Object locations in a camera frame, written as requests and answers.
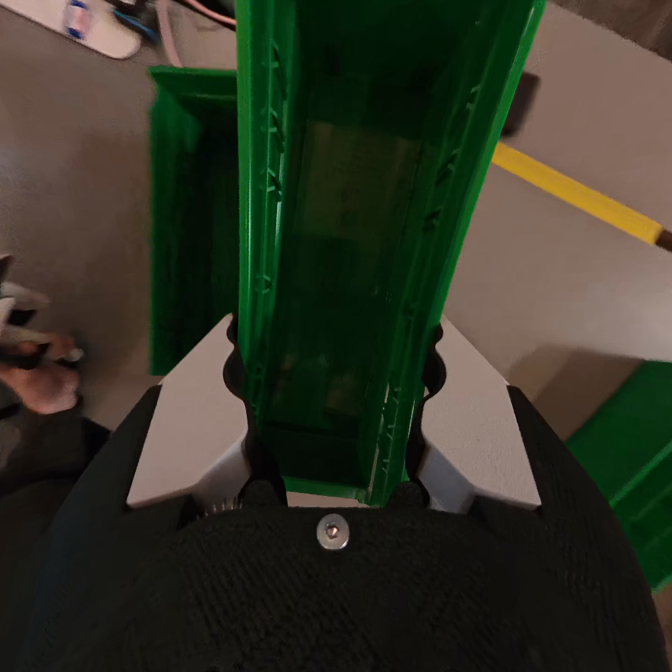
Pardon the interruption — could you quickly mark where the green plastic bin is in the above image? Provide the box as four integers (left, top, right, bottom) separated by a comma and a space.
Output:
235, 0, 548, 509
148, 65, 242, 377
564, 359, 672, 595

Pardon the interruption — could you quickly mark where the white tray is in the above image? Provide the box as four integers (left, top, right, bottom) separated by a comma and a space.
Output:
13, 0, 144, 60

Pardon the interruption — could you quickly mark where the small black blue device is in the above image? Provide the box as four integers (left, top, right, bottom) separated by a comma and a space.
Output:
107, 0, 160, 45

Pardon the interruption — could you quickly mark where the pink braided cable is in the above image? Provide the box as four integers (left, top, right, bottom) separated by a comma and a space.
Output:
156, 0, 237, 68

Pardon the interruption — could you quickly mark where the small blue white device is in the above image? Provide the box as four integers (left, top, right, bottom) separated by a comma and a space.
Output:
62, 0, 91, 39

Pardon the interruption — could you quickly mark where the yellow tape strip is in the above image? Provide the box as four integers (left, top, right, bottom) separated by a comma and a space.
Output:
490, 141, 663, 246

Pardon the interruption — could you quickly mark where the black power bank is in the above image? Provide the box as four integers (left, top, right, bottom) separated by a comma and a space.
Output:
500, 71, 541, 138

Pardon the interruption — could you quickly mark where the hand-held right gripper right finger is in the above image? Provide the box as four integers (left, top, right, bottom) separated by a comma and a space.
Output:
405, 315, 543, 514

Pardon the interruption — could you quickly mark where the person's left hand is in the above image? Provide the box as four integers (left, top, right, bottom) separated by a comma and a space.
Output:
0, 333, 84, 415

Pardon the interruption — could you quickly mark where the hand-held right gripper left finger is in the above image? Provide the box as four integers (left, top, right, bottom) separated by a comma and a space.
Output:
126, 314, 288, 514

